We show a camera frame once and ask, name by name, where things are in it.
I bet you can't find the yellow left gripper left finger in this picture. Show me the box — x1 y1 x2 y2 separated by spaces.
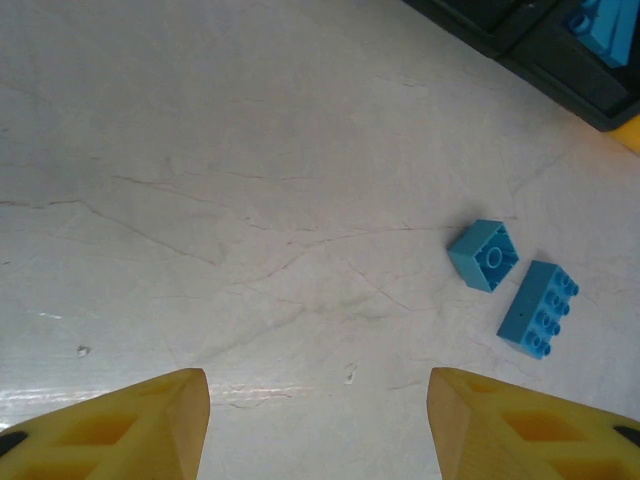
0 368 211 480

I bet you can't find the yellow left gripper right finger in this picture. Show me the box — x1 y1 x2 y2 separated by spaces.
429 367 640 480

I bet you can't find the black plastic bin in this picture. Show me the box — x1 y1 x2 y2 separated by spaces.
497 0 640 133
402 0 557 59

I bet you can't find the blue long lego brick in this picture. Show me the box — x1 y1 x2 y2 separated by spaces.
495 259 582 361
563 0 640 70

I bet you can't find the blue square lego brick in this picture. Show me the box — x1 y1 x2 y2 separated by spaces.
446 218 522 294

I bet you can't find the yellow plastic bin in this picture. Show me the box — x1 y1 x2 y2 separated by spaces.
604 115 640 158

